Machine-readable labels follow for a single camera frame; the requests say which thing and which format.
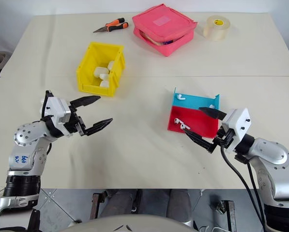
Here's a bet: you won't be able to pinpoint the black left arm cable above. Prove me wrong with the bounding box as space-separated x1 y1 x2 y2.
41 90 53 123

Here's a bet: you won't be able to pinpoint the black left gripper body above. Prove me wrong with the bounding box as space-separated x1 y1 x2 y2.
62 102 89 137

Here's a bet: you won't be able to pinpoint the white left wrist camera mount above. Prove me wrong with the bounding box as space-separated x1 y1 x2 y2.
41 95 72 125

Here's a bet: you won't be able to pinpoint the white parts in bin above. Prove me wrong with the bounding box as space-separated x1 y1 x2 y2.
93 66 110 78

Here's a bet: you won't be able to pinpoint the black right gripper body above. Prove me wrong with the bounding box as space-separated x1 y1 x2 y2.
211 125 235 153

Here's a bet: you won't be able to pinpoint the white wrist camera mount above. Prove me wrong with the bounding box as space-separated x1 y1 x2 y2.
221 107 253 154
41 95 72 125

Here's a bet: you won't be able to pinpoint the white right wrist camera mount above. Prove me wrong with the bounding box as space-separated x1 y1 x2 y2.
221 107 253 154

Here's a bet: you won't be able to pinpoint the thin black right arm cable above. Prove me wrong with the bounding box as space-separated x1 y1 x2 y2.
246 161 266 219

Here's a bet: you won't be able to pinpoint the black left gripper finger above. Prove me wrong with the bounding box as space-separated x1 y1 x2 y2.
85 117 114 137
69 95 102 109

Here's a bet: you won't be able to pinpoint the red and blue tray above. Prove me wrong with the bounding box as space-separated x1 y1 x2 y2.
167 87 221 139

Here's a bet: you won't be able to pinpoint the pink fabric zip pouch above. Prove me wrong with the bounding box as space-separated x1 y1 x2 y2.
132 3 198 58

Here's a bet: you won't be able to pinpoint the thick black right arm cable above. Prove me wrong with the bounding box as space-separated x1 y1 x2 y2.
220 144 267 232

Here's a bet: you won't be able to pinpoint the orange and black pliers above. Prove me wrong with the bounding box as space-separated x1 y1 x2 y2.
92 17 130 33

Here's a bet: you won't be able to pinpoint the yellow plastic bin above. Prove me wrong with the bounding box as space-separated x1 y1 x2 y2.
76 42 126 98

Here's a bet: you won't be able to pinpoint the metal table frame bracket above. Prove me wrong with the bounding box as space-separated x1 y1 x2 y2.
216 199 237 232
90 192 106 220

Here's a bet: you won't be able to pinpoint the white rounded robot torso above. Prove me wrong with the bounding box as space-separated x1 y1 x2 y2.
61 214 196 232

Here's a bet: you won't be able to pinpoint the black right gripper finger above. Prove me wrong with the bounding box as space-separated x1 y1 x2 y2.
198 106 228 120
183 128 214 154

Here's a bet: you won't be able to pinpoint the translucent tape roll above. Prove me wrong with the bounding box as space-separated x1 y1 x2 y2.
203 15 231 42

